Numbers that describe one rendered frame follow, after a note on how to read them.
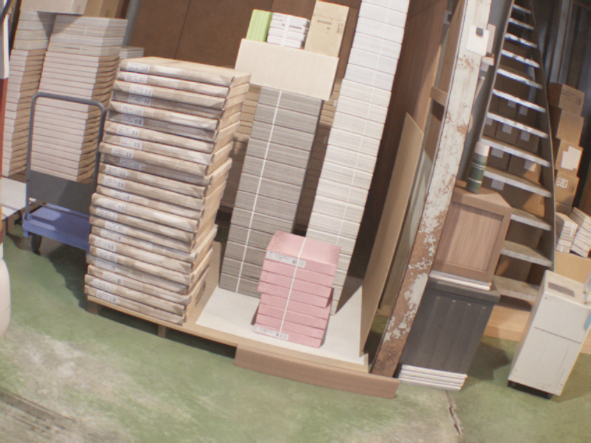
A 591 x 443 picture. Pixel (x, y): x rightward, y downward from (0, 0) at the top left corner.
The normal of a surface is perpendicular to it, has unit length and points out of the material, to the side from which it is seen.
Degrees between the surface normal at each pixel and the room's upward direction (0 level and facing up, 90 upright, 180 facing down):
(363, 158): 90
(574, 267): 67
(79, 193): 98
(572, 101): 91
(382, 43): 90
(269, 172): 90
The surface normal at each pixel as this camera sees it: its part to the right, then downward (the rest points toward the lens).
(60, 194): -0.14, 0.40
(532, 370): -0.41, 0.18
